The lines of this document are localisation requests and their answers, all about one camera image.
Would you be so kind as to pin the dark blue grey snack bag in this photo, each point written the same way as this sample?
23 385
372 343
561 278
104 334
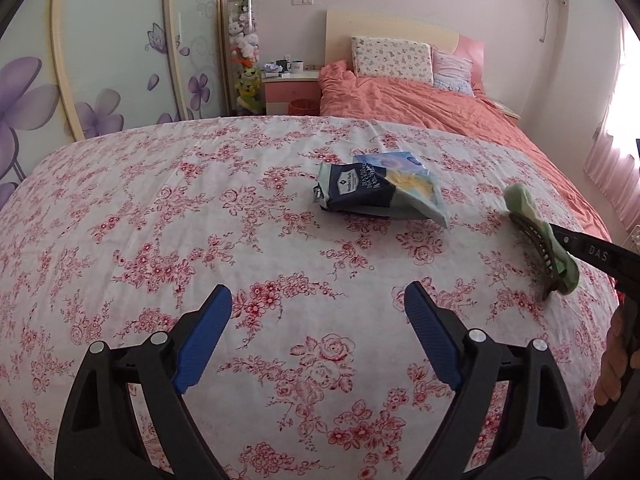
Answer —
350 190

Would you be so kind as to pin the pink nightstand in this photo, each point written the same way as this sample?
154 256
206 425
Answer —
290 89

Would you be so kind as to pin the floral pillow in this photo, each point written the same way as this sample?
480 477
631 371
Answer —
392 60

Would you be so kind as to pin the orange duvet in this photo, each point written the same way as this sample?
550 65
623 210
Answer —
450 105

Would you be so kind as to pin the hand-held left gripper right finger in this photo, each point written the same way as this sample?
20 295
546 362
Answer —
432 335

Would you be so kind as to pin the blue tissue packet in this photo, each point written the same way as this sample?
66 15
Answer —
395 160

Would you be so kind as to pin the pink curtain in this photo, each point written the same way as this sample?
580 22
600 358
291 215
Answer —
612 165

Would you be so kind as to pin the dark green mug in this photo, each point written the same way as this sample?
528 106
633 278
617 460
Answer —
281 65

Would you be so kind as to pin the floral sliding wardrobe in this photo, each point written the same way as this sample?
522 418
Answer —
110 35

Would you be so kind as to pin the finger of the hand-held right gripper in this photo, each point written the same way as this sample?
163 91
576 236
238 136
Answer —
595 255

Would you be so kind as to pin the person's right hand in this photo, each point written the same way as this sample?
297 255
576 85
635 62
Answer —
612 360

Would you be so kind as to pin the white mug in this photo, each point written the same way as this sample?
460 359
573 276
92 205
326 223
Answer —
296 66

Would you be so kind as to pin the pink floral bedspread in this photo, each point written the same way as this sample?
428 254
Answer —
200 210

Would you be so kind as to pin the small orange bin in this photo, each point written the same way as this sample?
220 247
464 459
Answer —
304 108

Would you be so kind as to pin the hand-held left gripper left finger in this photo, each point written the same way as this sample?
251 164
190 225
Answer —
202 340

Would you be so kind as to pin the cream pink headboard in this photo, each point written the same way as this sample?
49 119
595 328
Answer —
390 25

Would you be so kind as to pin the brown hair claw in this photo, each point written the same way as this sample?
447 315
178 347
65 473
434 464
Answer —
537 245

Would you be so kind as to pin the clear plush toy tube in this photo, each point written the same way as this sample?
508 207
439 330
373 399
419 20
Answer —
242 30

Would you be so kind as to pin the cream bedside table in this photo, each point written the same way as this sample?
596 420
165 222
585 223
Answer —
506 110

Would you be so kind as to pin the light blue wipes pack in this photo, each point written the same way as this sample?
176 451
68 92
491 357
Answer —
420 195

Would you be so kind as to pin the pink striped pillow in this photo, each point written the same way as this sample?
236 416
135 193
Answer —
452 72

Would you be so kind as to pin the green frog plush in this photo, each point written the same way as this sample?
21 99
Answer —
248 87

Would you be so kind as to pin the light green sock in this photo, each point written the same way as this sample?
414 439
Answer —
522 200

